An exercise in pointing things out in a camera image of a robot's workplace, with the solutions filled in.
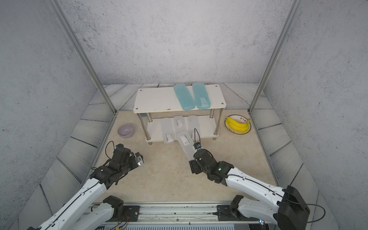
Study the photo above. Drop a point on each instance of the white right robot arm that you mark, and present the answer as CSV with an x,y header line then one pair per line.
x,y
283,207

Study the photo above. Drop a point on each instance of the left aluminium frame post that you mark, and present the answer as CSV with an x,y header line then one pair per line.
x,y
65,25

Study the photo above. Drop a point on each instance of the plain teal pencil case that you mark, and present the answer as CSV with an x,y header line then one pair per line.
x,y
184,97

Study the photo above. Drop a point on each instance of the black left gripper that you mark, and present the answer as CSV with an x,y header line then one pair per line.
x,y
132,158

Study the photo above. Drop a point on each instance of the aluminium frame post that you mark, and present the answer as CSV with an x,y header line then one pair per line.
x,y
296,5
65,25

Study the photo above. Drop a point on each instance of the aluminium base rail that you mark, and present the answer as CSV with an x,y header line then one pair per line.
x,y
181,216

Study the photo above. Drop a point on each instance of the right aluminium frame post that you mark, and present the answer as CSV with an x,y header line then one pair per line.
x,y
296,5

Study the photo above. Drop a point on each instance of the yellow banana bunch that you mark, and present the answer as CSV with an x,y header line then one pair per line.
x,y
236,126

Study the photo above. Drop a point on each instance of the teal pencil case with label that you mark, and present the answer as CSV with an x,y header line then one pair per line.
x,y
201,96

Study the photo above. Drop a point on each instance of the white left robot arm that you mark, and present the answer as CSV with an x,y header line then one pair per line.
x,y
67,217

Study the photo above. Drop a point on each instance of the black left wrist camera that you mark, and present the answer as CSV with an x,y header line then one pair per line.
x,y
121,155

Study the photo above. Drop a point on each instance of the lilac ceramic bowl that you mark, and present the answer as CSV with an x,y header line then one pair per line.
x,y
126,131

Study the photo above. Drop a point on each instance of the white patterned plate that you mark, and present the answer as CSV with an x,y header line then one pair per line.
x,y
240,119

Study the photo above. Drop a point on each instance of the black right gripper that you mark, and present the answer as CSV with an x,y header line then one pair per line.
x,y
193,164

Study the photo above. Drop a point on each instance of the clear pencil case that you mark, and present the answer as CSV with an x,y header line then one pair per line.
x,y
179,124
193,127
186,144
167,131

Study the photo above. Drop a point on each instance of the white two-tier shelf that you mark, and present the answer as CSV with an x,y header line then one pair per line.
x,y
164,100

